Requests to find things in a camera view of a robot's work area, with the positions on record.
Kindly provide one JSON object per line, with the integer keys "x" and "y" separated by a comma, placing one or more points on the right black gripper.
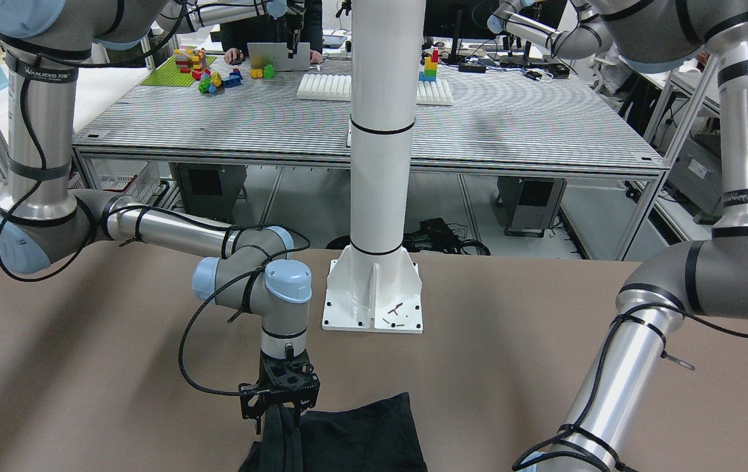
{"x": 249, "y": 404}

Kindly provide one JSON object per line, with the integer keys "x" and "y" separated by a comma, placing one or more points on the black t-shirt with logo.
{"x": 380, "y": 436}

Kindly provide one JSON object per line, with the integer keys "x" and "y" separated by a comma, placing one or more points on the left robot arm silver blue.
{"x": 690, "y": 279}

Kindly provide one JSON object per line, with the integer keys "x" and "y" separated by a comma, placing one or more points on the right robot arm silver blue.
{"x": 42, "y": 221}

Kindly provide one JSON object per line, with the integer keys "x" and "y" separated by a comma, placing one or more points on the white plastic basket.
{"x": 139, "y": 179}

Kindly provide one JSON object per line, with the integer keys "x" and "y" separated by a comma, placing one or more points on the silver laptop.
{"x": 277, "y": 55}

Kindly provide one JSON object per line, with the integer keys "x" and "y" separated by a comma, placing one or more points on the green building block plate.
{"x": 169, "y": 75}

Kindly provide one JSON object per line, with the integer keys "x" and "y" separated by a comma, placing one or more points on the colourful block tower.
{"x": 430, "y": 64}

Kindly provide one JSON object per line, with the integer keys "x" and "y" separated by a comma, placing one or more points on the striped work table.
{"x": 500, "y": 123}

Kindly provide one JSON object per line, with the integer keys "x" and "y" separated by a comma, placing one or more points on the black computer monitor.
{"x": 458, "y": 20}

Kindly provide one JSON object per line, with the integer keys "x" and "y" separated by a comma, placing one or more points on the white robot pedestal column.
{"x": 374, "y": 286}

